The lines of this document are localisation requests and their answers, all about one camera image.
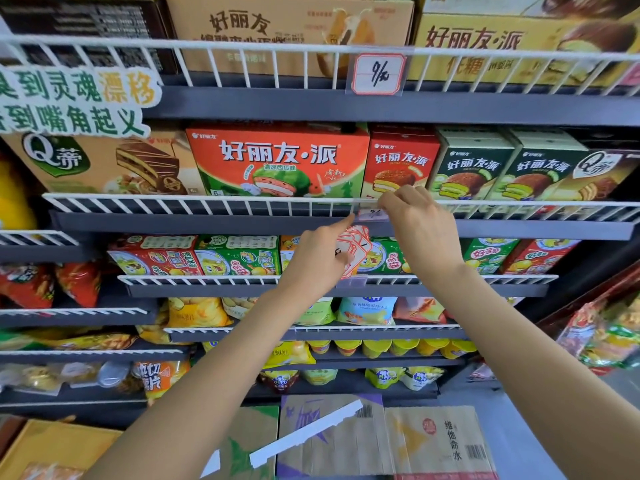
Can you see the person's right hand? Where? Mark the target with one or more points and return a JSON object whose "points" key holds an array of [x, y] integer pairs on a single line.
{"points": [[430, 234]]}

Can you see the person's left hand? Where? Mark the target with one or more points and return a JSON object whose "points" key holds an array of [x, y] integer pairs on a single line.
{"points": [[315, 264]]}

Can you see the stack of red-bordered price tags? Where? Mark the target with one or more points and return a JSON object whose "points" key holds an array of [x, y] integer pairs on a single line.
{"points": [[357, 249]]}

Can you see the dark grey metal shelf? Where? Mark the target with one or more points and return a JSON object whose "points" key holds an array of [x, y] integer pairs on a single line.
{"points": [[300, 107]]}

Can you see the person's right forearm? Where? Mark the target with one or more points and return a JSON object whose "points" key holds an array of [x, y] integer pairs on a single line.
{"points": [[540, 374]]}

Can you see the person's left forearm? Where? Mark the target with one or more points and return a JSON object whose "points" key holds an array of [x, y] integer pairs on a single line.
{"points": [[200, 404]]}

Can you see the clear plastic label holder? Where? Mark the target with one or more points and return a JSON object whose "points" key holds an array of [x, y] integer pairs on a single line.
{"points": [[362, 202], [380, 49], [355, 280]]}

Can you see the green white cutout shelf sign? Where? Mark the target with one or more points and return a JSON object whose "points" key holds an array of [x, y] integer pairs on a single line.
{"points": [[75, 99]]}

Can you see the orange cartoon snack box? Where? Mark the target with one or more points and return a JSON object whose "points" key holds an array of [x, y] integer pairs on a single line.
{"points": [[287, 254]]}

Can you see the light green snack bag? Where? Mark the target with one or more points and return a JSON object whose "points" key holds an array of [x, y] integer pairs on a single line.
{"points": [[317, 312]]}

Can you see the blue white snack bag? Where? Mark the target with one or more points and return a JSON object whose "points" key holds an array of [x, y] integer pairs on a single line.
{"points": [[365, 309]]}

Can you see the pink red snack bag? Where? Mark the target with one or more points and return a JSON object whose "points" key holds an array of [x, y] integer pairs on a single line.
{"points": [[420, 309]]}

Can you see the small red pie box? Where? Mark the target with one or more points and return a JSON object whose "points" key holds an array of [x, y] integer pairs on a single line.
{"points": [[400, 164]]}

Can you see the small green pie box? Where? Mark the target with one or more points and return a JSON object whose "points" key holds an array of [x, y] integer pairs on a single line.
{"points": [[470, 164], [540, 167]]}

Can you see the white yellow snack bag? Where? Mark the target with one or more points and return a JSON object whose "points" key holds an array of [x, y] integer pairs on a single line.
{"points": [[240, 307]]}

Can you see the row of yellow snack bags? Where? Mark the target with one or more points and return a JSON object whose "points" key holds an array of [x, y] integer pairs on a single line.
{"points": [[375, 347]]}

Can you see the red green pie box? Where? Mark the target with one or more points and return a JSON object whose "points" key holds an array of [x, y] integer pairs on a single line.
{"points": [[280, 159]]}

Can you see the red white cartoon snack box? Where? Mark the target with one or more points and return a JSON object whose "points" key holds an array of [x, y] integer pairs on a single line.
{"points": [[150, 254], [540, 254]]}

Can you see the yellow potato chip bag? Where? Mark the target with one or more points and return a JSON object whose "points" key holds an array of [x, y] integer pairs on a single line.
{"points": [[197, 312], [152, 329]]}

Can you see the red display rack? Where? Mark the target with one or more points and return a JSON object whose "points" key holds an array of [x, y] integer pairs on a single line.
{"points": [[590, 294]]}

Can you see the long white plastic strip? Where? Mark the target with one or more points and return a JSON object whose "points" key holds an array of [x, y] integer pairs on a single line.
{"points": [[300, 437]]}

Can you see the small dark cake box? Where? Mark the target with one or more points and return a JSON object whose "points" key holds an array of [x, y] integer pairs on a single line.
{"points": [[600, 174]]}

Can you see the flat purple-print cardboard box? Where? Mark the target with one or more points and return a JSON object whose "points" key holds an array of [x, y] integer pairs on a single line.
{"points": [[340, 449]]}

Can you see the row of colourful snack packets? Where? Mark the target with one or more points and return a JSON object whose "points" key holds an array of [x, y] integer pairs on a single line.
{"points": [[610, 334]]}

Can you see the yellow pie box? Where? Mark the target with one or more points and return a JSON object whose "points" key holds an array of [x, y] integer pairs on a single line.
{"points": [[500, 39], [550, 4]]}

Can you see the flat orange-arrow cardboard box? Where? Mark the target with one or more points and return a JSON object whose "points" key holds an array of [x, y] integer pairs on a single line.
{"points": [[440, 444]]}

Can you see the brown cake box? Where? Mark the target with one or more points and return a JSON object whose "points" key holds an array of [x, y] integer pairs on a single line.
{"points": [[125, 164]]}

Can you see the metal food can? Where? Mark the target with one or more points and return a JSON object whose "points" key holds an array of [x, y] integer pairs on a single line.
{"points": [[114, 374]]}

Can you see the small red-orange snack bag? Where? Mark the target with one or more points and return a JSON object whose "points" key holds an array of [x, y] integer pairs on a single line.
{"points": [[25, 287], [80, 282]]}

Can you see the beige cake box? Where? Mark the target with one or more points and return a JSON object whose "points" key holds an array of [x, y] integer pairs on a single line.
{"points": [[280, 24]]}

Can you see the yellow green snack packets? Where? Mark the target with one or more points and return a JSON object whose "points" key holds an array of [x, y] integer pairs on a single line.
{"points": [[75, 340]]}

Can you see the clear yellow snack packet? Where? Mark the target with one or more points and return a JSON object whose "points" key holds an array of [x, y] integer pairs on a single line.
{"points": [[40, 377]]}

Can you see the yellow potato stick bag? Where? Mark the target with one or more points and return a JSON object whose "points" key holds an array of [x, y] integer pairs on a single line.
{"points": [[15, 199]]}

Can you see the yellow cardboard box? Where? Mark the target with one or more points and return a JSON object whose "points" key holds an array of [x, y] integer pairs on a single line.
{"points": [[55, 444]]}

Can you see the flat black box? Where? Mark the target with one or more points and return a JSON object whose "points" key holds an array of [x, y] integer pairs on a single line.
{"points": [[75, 24]]}

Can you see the reddish brown cardboard box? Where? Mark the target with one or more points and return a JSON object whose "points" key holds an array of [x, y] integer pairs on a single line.
{"points": [[10, 434]]}

